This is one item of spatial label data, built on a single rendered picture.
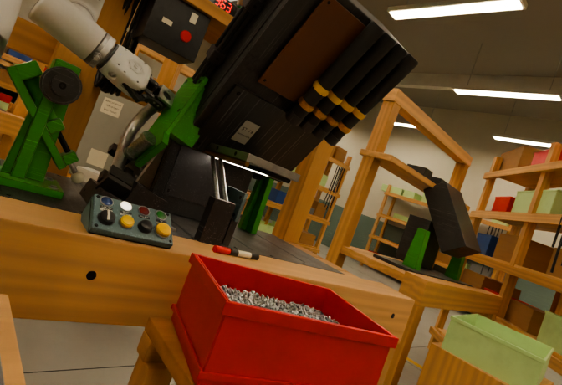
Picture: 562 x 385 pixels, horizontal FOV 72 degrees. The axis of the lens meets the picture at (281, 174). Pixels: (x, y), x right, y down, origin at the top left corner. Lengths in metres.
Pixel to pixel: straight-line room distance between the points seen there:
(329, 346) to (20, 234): 0.49
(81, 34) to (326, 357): 0.80
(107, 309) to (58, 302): 0.08
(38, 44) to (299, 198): 1.08
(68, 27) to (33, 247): 0.48
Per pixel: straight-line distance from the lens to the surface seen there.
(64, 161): 0.96
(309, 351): 0.63
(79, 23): 0.99
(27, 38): 1.37
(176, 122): 0.96
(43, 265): 0.72
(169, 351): 0.65
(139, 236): 0.74
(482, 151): 10.46
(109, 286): 0.76
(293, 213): 1.69
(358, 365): 0.69
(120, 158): 1.01
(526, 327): 3.67
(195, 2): 1.28
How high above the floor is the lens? 1.08
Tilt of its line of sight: 2 degrees up
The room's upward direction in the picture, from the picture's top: 21 degrees clockwise
